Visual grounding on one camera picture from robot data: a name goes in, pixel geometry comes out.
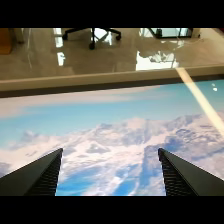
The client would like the black office chair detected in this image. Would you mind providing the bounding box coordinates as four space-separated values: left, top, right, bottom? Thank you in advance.
61 28 123 51

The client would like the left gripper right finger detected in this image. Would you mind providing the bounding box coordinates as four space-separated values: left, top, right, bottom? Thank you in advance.
157 147 224 197

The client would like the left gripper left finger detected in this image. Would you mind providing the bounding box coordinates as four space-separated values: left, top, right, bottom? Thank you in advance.
0 147 64 197

